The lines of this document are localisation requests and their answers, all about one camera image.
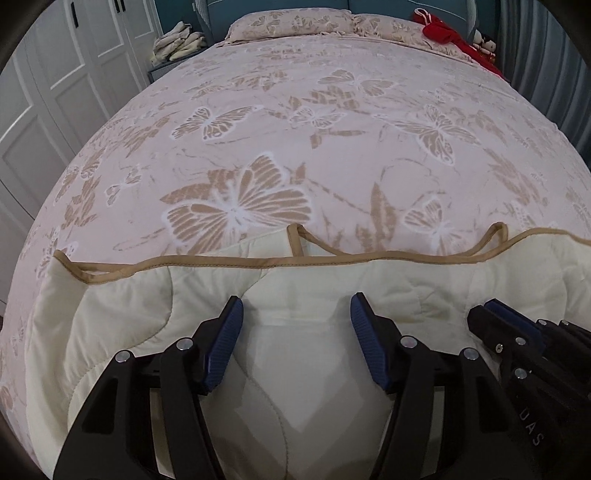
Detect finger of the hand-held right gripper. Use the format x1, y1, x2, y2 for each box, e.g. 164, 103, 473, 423
484, 299, 591, 352
467, 305, 546, 365

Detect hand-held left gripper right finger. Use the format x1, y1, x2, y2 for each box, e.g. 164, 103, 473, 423
350, 292, 541, 480

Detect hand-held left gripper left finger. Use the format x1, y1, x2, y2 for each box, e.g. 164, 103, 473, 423
52, 295, 245, 480

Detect cream quilted jacket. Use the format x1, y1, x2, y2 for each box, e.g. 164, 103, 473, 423
25, 222, 591, 480

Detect pile of cream clothes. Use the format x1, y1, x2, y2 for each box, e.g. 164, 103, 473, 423
150, 22, 206, 65

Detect pink butterfly bedspread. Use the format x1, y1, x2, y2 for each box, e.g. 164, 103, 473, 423
0, 34, 591, 416

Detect grey curtain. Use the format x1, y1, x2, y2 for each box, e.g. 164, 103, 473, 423
496, 0, 591, 162

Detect plush toys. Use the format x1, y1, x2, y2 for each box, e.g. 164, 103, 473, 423
471, 30, 499, 62

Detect grey nightstand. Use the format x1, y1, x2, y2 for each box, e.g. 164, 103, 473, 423
147, 60, 185, 86

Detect red garment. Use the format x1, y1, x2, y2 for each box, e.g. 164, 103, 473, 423
413, 8, 505, 77

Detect white wardrobe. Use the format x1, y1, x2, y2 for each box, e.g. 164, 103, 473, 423
0, 0, 169, 301

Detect teal padded headboard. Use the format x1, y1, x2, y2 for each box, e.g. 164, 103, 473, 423
196, 0, 476, 42

